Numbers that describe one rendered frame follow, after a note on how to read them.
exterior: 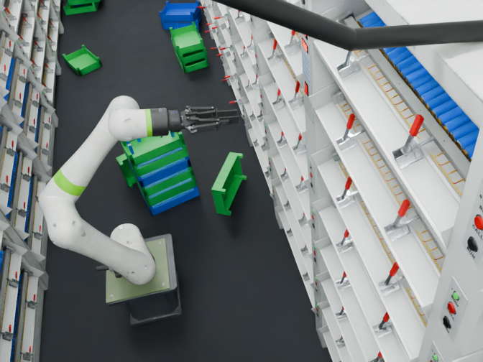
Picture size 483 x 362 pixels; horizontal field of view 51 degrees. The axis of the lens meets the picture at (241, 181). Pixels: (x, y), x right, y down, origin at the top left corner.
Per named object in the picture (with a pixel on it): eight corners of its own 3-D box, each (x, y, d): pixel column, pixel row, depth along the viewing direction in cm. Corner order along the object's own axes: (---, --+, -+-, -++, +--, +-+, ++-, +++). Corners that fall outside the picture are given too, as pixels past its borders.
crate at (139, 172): (137, 177, 268) (133, 166, 262) (126, 156, 281) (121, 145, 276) (188, 155, 275) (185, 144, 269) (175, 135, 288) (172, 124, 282)
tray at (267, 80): (313, 197, 166) (303, 181, 160) (267, 94, 209) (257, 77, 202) (369, 169, 163) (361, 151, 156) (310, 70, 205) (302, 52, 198)
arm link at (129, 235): (128, 279, 220) (114, 253, 206) (118, 254, 230) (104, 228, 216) (156, 266, 223) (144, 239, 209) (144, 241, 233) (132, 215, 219)
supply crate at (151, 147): (133, 166, 262) (128, 156, 256) (121, 145, 276) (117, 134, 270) (185, 144, 269) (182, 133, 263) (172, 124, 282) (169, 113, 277)
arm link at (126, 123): (109, 148, 163) (105, 115, 158) (109, 133, 174) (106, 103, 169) (153, 144, 166) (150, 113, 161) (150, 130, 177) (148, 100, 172)
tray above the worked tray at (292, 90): (311, 154, 152) (295, 124, 142) (262, 52, 194) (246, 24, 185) (374, 121, 148) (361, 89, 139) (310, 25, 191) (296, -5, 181)
